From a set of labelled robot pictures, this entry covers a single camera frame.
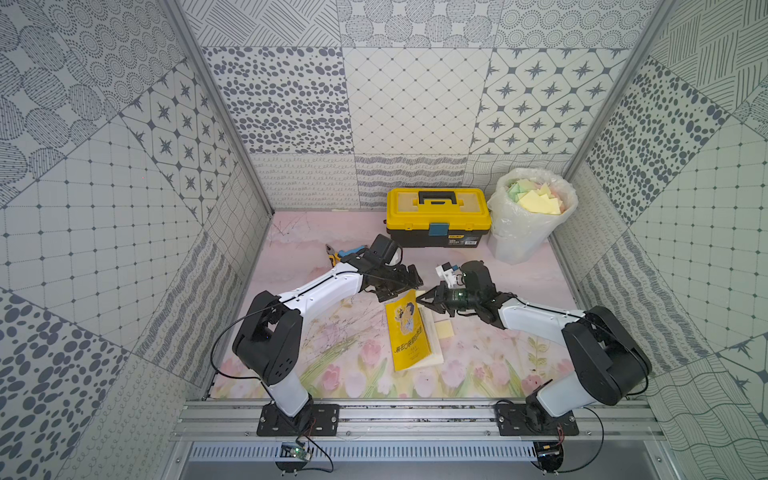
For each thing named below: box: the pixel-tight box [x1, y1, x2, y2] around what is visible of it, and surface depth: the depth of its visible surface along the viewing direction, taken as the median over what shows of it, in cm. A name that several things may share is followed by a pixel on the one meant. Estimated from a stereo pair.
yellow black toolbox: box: [385, 188, 491, 248], surface depth 101 cm
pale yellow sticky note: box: [434, 320, 455, 339], surface depth 90 cm
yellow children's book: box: [385, 290, 445, 372], surface depth 86 cm
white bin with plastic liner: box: [487, 167, 579, 265], surface depth 89 cm
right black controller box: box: [533, 441, 564, 473], surface depth 73 cm
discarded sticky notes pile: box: [506, 178, 566, 215], surface depth 88 cm
